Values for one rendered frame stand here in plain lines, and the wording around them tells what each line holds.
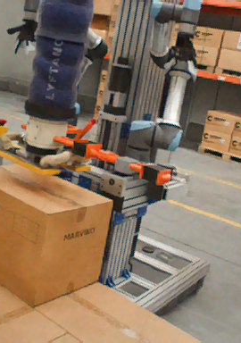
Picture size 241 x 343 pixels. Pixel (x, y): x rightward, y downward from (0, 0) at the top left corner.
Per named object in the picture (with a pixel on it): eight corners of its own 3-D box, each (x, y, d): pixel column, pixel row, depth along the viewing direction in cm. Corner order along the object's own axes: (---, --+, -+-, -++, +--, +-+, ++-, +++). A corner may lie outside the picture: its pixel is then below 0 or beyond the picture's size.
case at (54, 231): (-49, 248, 219) (-39, 169, 213) (16, 233, 251) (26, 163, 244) (34, 306, 183) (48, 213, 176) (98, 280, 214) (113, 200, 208)
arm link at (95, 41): (109, 64, 272) (53, 10, 241) (97, 62, 281) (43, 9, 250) (119, 49, 274) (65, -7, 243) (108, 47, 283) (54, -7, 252)
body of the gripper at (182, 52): (168, 59, 203) (173, 31, 201) (177, 61, 210) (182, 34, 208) (184, 62, 199) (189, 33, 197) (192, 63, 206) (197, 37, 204)
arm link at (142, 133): (128, 141, 250) (133, 116, 248) (153, 146, 249) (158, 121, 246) (126, 145, 238) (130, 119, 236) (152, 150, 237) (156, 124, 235)
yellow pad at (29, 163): (-7, 153, 207) (-6, 142, 206) (11, 152, 215) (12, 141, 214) (42, 176, 186) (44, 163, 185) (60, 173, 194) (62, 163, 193)
